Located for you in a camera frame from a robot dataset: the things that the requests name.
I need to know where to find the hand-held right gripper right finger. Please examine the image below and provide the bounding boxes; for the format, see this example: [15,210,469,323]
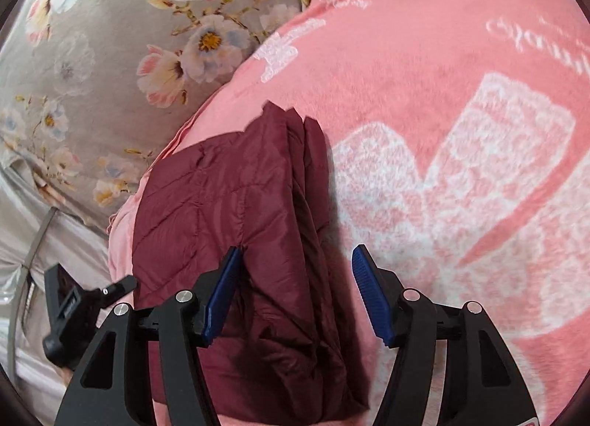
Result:
[352,244,538,426]

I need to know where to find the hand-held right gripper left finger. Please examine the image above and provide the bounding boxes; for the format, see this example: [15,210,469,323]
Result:
[54,246,243,426]

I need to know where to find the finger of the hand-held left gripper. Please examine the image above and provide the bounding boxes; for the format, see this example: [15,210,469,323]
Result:
[94,275,139,309]

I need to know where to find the maroon quilted jacket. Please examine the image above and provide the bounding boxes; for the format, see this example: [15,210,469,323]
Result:
[131,102,372,422]

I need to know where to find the beige cloth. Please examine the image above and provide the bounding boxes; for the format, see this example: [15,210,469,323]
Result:
[0,163,114,413]

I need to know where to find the grey floral bedsheet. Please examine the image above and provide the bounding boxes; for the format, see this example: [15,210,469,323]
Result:
[0,0,333,233]

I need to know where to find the pink printed blanket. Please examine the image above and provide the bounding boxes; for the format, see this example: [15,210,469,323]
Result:
[107,0,590,426]

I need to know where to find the grey strap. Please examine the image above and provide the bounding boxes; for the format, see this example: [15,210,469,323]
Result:
[8,206,60,364]

